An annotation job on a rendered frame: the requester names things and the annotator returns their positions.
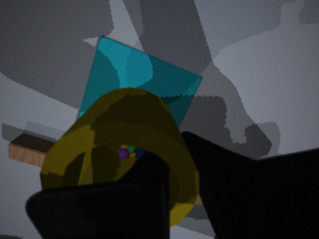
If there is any green marble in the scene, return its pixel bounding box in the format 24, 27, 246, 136
127, 145, 138, 153

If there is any brown wooden bar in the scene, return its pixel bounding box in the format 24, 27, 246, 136
8, 133, 203, 205

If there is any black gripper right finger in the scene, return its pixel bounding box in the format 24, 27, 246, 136
181, 131, 319, 239

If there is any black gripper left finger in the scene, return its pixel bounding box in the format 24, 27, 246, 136
25, 150, 170, 239

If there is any purple marble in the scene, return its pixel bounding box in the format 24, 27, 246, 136
118, 148, 129, 159

